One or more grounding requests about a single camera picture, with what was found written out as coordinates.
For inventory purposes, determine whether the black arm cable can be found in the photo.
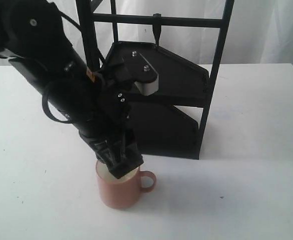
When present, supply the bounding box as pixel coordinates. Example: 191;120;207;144
41;79;87;124

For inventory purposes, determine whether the white backdrop curtain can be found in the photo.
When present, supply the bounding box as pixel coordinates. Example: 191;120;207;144
0;0;293;81

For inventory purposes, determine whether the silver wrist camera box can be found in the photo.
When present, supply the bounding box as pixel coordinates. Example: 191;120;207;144
123;51;159;96

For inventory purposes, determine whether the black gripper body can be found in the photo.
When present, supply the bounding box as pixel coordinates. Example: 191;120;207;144
78;57;137;161

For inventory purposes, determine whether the black metal shelf rack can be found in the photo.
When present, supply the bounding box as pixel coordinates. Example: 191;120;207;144
76;0;234;159

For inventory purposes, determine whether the terracotta ceramic mug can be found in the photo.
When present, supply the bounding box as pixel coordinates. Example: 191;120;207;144
95;161;157;209

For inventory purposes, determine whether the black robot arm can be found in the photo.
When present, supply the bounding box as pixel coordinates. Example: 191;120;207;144
0;0;144;178

